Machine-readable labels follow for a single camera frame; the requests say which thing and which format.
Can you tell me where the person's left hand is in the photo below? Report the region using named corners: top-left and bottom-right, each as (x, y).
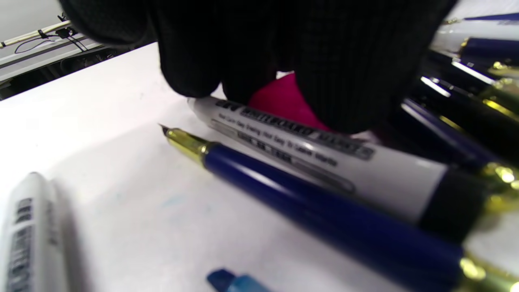
top-left (59, 0), bottom-right (457, 134)

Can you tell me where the pink highlighter pen cap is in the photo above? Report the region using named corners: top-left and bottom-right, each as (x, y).
top-left (247, 72), bottom-right (337, 132)

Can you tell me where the blue highlighter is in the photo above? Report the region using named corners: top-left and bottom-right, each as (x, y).
top-left (206, 268), bottom-right (273, 292)

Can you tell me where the beige bar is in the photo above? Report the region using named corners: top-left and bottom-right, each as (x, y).
top-left (0, 20), bottom-right (73, 48)

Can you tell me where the white side desk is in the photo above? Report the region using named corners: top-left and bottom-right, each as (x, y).
top-left (0, 30), bottom-right (134, 100)

